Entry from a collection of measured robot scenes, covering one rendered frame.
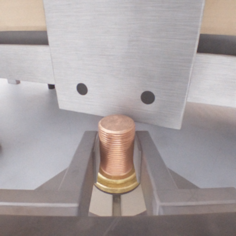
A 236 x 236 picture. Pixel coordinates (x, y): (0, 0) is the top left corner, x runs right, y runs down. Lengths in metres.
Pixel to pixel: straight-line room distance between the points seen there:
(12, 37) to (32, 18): 0.06
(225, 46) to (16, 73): 0.28
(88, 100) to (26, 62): 0.13
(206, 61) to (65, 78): 0.13
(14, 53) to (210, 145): 0.35
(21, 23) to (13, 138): 0.21
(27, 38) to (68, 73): 0.17
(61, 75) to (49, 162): 0.17
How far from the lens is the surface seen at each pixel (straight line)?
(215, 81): 0.19
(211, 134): 0.40
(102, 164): 0.16
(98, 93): 0.16
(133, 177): 0.16
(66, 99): 0.18
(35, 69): 0.26
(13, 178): 0.30
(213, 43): 0.23
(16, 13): 0.33
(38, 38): 0.31
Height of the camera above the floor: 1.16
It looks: 29 degrees up
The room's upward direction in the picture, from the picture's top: 179 degrees counter-clockwise
